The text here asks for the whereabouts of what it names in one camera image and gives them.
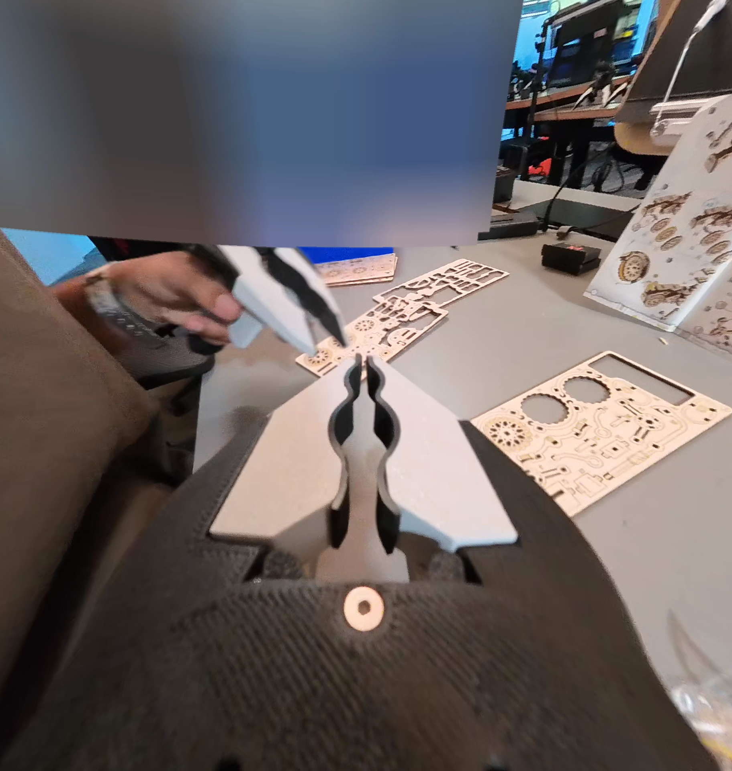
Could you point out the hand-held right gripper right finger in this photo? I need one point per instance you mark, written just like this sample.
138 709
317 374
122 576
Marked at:
450 482

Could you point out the metal document clip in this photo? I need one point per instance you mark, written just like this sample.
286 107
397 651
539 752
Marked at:
673 114

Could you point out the person's left hand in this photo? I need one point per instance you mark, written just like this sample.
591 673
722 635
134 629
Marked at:
173 289

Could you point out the stack of wooden sheets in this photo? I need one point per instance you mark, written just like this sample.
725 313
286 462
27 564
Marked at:
360 271

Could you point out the flat black device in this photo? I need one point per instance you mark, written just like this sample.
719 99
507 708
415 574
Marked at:
513 229

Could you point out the wooden puzzle sheet with gear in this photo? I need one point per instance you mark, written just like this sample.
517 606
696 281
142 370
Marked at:
577 500

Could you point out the illustrated instruction booklet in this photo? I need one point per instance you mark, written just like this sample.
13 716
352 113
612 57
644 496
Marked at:
691 180

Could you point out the grey monitor base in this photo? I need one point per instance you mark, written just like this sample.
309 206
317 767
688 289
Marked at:
583 217

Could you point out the black box with red label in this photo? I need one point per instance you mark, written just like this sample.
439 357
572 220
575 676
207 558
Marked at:
571 260

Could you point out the black document holder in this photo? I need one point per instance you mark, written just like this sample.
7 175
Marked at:
703 66

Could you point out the background computer monitor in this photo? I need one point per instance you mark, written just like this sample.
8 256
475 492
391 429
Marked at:
583 54

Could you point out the wooden puzzle sheet with wheels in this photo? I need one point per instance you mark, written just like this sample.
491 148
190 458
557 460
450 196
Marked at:
372 328

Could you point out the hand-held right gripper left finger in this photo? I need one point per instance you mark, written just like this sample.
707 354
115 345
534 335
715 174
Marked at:
281 482

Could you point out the blue plastic bin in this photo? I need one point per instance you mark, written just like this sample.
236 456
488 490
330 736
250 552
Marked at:
342 254

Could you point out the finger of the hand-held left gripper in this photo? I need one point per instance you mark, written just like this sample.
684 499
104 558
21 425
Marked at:
315 283
269 295

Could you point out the person's left forearm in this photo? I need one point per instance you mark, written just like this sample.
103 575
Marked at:
70 292

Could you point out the clear plastic bag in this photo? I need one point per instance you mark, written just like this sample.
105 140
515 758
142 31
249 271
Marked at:
721 711

